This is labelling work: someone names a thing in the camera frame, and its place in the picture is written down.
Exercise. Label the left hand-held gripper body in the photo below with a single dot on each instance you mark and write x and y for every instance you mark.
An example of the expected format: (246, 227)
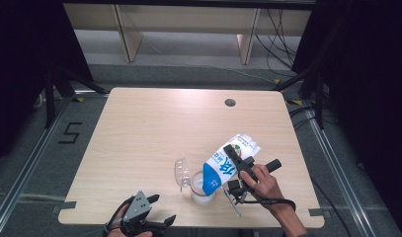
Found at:
(138, 205)

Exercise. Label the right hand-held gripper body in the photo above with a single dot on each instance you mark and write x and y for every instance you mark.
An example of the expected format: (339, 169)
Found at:
(235, 188)

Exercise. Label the clear glass jar with lid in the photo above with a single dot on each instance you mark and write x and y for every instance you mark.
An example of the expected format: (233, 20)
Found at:
(183, 171)

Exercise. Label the person's right hand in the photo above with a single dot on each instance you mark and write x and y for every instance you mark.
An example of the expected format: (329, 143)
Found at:
(264, 187)

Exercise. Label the person's left hand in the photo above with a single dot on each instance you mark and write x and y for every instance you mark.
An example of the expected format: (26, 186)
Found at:
(117, 227)

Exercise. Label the yellow and black tape piece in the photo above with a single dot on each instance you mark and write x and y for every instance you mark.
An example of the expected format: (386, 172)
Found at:
(78, 99)
(295, 102)
(277, 80)

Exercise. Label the black metal stand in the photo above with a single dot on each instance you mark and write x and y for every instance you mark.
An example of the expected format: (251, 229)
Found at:
(50, 98)
(319, 98)

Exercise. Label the light wooden shelf unit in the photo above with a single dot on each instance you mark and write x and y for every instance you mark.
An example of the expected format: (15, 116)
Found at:
(188, 19)

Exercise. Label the dark curtain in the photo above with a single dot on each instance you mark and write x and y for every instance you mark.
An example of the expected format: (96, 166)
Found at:
(20, 65)
(376, 98)

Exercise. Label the aluminium floor rail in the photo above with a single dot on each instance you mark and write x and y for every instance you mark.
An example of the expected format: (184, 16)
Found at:
(340, 177)
(27, 164)

